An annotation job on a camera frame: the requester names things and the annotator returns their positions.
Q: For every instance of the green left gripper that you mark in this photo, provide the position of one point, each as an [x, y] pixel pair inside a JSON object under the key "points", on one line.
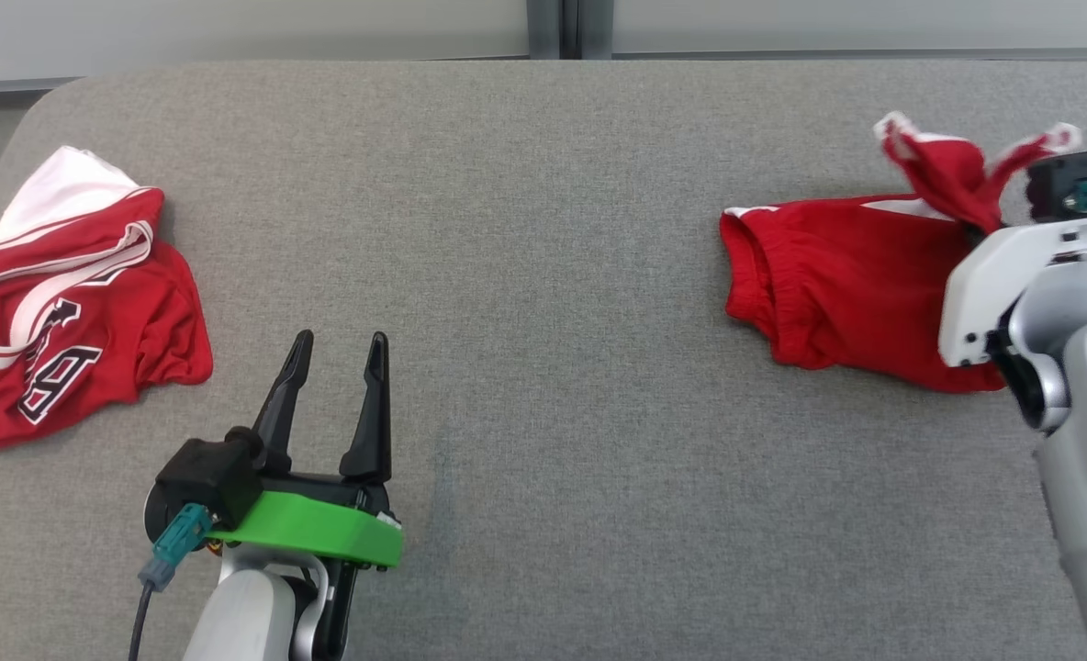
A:
{"points": [[323, 532]]}

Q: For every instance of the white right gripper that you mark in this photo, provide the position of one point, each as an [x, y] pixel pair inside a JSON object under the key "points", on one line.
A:
{"points": [[993, 275]]}

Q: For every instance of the red shorts with white trim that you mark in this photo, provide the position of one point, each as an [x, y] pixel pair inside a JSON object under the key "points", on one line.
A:
{"points": [[837, 275]]}

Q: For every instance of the red jersey with white stripes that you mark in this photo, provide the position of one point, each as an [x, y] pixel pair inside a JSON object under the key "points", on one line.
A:
{"points": [[75, 303]]}

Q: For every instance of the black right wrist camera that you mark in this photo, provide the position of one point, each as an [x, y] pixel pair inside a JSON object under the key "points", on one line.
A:
{"points": [[1058, 179]]}

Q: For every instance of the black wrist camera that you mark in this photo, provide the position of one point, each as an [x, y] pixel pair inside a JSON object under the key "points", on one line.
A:
{"points": [[1058, 179], [208, 477]]}

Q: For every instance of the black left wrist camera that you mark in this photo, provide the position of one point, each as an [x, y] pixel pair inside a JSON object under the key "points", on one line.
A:
{"points": [[208, 477]]}

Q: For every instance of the grey window frame post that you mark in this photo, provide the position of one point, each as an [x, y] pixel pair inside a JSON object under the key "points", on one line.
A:
{"points": [[569, 26]]}

